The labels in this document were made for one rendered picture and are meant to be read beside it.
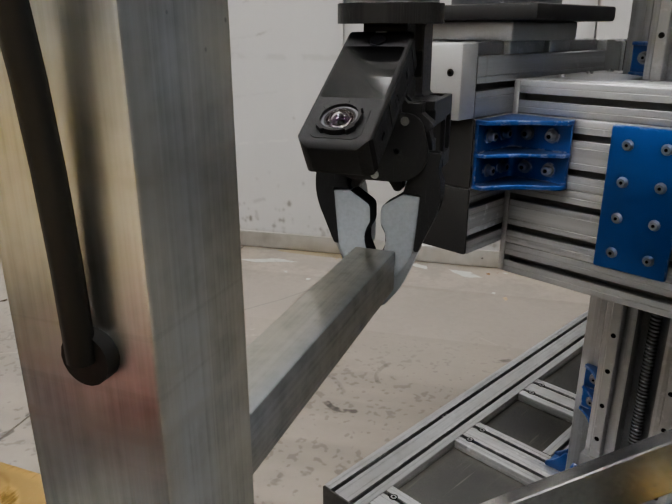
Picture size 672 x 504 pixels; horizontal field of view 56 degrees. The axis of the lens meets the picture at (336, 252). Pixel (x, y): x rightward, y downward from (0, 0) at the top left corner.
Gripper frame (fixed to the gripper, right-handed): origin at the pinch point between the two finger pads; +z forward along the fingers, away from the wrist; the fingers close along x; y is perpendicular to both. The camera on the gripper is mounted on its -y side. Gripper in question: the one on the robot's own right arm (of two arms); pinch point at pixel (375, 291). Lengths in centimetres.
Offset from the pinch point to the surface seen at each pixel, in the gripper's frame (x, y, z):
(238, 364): -5.8, -30.0, -11.1
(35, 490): 2.2, -29.7, -4.8
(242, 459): -5.7, -30.1, -8.5
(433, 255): 42, 228, 81
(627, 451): -14.9, -25.3, -7.7
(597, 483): -14.3, -25.9, -6.9
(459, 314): 21, 177, 84
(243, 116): 132, 221, 21
